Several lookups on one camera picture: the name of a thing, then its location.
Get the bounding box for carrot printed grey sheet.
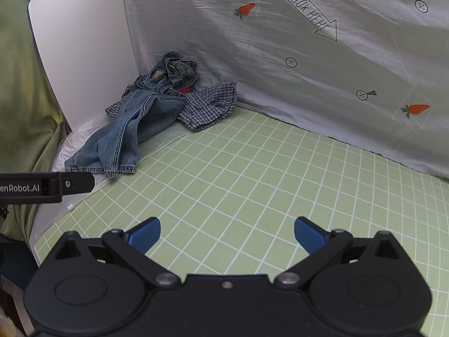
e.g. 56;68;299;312
117;0;449;180

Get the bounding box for blue denim jeans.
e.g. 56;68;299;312
64;51;200;179

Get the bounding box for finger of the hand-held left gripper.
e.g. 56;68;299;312
52;172;95;195

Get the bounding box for green cloth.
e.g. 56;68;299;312
0;0;71;243

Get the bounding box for clear plastic sheet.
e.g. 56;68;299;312
51;121;106;184

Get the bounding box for blue plaid shirt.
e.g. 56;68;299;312
105;81;238;132

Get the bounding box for white board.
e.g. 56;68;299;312
28;0;141;132

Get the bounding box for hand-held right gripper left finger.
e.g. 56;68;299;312
52;217;182;290

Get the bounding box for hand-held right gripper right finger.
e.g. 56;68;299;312
274;217;404;290

